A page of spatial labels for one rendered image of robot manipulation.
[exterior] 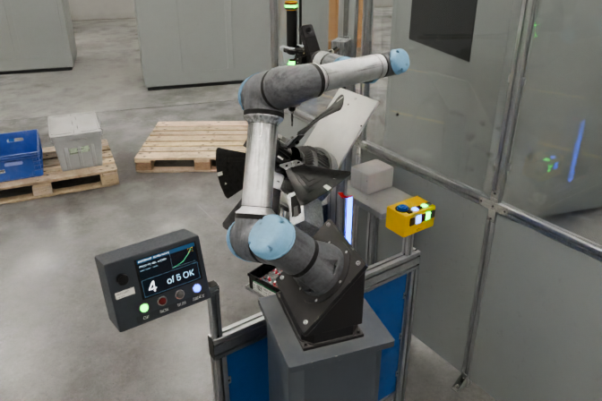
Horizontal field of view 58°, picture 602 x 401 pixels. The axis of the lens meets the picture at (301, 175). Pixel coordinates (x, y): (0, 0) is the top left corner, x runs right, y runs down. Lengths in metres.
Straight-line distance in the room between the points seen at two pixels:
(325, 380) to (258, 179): 0.58
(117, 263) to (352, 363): 0.68
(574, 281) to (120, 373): 2.12
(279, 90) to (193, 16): 6.10
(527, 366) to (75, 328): 2.32
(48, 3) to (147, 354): 6.78
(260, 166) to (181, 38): 6.11
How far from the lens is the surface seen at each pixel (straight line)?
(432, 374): 2.95
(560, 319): 2.39
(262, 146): 1.51
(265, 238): 1.38
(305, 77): 1.46
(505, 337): 2.61
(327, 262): 1.45
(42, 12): 9.10
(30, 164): 4.94
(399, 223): 2.03
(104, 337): 3.25
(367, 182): 2.58
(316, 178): 1.98
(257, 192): 1.50
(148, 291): 1.51
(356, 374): 1.60
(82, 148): 4.91
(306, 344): 1.51
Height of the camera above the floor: 2.03
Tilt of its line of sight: 25 degrees down
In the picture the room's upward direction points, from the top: straight up
